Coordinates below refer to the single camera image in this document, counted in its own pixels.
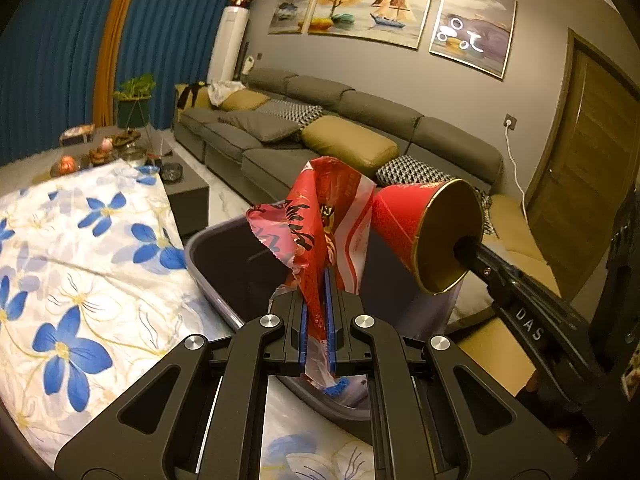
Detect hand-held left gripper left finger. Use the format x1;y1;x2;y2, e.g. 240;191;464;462
54;292;311;480

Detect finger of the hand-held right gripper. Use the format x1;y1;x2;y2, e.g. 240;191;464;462
452;236;521;306

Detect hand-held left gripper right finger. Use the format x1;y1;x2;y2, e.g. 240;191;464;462
324;270;585;480

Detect large red paper cup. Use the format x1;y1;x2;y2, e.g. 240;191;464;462
371;177;486;296

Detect grey plastic bin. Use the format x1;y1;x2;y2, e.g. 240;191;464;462
184;217;463;423

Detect large red white plastic bag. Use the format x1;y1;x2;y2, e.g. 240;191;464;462
245;156;377;395

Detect person's right hand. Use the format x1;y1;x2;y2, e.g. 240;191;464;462
520;370;571;442

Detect yellow end cushion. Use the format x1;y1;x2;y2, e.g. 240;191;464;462
487;194;561;296

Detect black white patterned cushion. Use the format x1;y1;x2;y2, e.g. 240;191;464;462
375;155;453;188
477;187;497;237
270;100;325;128

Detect wooden door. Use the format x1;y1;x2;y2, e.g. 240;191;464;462
525;27;640;273

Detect large yellow cushion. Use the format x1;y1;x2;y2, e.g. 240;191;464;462
301;115;399;173

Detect grey coffee table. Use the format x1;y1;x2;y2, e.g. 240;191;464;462
0;127;210;238

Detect grey sofa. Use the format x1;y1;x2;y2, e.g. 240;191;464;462
174;67;506;216

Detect grey cushion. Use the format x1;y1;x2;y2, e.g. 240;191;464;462
217;111;301;143

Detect blue floral bed sheet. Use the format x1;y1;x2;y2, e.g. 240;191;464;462
0;160;381;480

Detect purple abstract painting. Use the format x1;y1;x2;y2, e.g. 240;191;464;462
429;0;518;79

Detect small yellow cushion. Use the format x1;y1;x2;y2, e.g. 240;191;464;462
220;91;271;112

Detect white cloth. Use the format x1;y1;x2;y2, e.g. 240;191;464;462
207;79;246;107

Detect black garment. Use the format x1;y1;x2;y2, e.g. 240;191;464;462
176;81;211;110

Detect pink figurine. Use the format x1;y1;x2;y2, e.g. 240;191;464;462
89;140;115;165

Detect wide sailing ship painting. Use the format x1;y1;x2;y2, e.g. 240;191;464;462
307;0;437;51

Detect potted plant dark pot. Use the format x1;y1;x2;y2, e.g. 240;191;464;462
112;74;157;128

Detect white standing air conditioner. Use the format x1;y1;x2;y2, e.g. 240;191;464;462
207;7;250;83

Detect flat printed box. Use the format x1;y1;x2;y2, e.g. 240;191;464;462
60;124;96;147

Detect small landscape painting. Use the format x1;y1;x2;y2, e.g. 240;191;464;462
268;0;319;36

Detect blue curtain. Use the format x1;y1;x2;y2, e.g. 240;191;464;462
0;0;123;171
112;0;261;131

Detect orange curtain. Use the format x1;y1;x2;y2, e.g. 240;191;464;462
94;0;147;130

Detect white cable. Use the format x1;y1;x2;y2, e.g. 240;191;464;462
506;127;531;208

